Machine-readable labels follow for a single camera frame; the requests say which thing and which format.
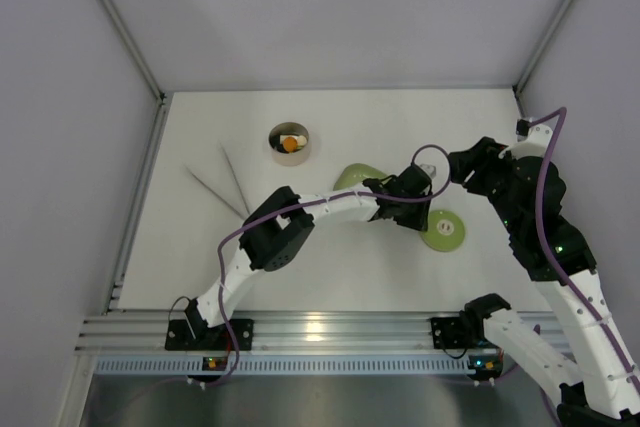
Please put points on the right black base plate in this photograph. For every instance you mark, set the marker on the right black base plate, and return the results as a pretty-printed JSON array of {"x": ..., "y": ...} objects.
[{"x": 458, "y": 332}]

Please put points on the grey slotted cable duct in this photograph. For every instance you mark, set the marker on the grey slotted cable duct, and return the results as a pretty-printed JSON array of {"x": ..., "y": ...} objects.
[{"x": 272, "y": 365}]

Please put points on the green square bowl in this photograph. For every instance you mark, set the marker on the green square bowl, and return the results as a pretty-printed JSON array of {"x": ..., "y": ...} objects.
[{"x": 356, "y": 173}]

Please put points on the round metal tin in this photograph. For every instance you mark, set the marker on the round metal tin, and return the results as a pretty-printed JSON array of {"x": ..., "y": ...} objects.
[{"x": 290, "y": 159}]

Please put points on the aluminium mounting rail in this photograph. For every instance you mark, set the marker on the aluminium mounting rail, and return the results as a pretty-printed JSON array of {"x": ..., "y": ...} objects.
[{"x": 275, "y": 333}]

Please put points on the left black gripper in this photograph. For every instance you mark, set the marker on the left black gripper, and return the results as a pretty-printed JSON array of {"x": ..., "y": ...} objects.
[{"x": 415, "y": 220}]

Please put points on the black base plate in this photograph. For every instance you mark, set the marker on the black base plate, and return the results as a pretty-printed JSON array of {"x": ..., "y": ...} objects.
[
  {"x": 181, "y": 337},
  {"x": 458, "y": 332}
]

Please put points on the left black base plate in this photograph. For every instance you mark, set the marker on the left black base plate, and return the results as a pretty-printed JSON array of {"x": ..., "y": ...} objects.
[{"x": 181, "y": 337}]

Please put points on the silver metal tongs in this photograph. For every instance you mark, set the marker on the silver metal tongs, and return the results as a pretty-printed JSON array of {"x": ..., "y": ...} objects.
[{"x": 216, "y": 174}]

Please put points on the black oval food piece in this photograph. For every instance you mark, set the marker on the black oval food piece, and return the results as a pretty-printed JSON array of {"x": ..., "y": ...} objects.
[{"x": 278, "y": 139}]

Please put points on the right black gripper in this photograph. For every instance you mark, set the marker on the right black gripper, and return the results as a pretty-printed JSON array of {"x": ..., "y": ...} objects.
[{"x": 463, "y": 167}]

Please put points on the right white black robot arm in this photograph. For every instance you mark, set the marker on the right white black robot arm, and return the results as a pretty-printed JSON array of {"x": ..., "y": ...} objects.
[{"x": 599, "y": 384}]

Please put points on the green round lid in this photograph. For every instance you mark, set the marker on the green round lid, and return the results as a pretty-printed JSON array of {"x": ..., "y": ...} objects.
[{"x": 445, "y": 231}]

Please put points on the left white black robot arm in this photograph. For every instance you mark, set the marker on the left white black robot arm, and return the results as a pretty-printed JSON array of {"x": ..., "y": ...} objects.
[{"x": 274, "y": 234}]

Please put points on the orange round food piece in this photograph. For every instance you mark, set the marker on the orange round food piece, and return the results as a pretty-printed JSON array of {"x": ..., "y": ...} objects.
[{"x": 289, "y": 144}]

